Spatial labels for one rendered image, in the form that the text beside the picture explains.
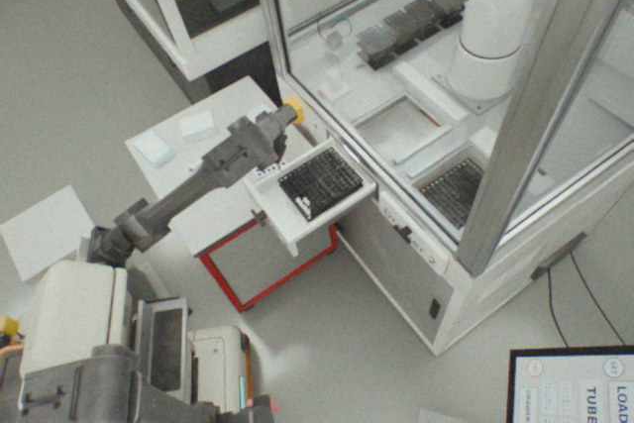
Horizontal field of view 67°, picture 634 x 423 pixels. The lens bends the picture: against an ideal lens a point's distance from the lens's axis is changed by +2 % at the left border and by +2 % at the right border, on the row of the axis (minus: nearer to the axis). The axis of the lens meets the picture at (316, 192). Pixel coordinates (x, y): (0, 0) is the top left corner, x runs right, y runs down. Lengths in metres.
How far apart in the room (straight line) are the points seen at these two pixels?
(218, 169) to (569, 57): 0.58
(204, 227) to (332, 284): 0.86
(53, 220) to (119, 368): 1.37
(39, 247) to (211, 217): 0.61
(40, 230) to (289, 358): 1.14
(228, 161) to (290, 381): 1.50
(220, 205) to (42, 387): 1.15
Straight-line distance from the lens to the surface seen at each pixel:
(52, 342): 1.00
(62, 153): 3.32
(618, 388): 1.16
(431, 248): 1.42
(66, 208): 1.99
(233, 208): 1.72
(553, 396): 1.22
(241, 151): 0.91
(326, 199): 1.52
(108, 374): 0.65
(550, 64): 0.78
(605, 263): 2.64
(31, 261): 1.94
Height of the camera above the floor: 2.19
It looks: 57 degrees down
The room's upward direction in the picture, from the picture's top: 10 degrees counter-clockwise
